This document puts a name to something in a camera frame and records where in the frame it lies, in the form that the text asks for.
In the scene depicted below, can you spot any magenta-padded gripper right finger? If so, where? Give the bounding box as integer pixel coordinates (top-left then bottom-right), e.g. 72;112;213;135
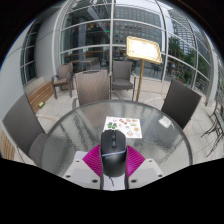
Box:
125;144;166;191

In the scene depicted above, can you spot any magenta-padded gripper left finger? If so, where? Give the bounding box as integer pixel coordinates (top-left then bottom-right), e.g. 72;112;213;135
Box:
62;143;104;191

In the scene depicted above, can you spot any black computer mouse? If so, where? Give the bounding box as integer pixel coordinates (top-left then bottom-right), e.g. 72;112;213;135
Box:
99;129;129;178

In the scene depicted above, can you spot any white printed mouse pad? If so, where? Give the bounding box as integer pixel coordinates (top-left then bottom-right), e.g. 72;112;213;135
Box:
73;150;127;192

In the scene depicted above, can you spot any food picture menu card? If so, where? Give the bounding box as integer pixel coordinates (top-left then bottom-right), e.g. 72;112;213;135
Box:
103;115;144;139

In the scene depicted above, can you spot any dark wicker chair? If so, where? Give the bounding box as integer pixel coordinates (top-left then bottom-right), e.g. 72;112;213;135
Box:
1;93;49;167
160;78;203;131

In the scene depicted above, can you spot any wooden slat bench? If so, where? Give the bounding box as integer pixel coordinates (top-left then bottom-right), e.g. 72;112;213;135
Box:
24;79;55;113
0;129;17;161

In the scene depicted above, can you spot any metal folding chairs group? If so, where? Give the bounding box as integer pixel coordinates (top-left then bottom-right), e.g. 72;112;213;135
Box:
200;96;224;158

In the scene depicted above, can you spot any brown wicker armchair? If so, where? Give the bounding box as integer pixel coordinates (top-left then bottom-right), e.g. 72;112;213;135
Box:
72;69;120;109
50;62;74;100

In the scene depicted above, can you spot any grey wicker armchair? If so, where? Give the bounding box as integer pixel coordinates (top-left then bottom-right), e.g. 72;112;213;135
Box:
109;59;137;101

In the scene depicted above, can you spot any gold framed menu stand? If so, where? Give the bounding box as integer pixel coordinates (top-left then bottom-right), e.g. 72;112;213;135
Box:
125;35;163;102

